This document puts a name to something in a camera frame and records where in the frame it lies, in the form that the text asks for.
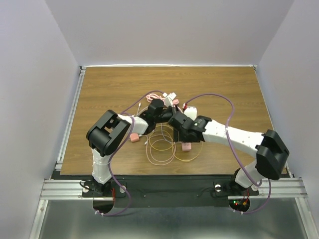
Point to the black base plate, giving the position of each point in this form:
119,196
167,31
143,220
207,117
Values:
164,191

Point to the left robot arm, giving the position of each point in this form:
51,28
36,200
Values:
106,137

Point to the pink charger plug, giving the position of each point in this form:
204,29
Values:
134,137

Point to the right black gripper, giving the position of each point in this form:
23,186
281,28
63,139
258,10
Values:
178,135

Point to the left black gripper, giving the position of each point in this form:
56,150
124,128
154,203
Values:
171,109

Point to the pink power strip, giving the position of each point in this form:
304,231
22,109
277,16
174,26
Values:
186,146

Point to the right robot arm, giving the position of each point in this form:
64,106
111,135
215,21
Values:
268,149

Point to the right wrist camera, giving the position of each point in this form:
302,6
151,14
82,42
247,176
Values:
190,111

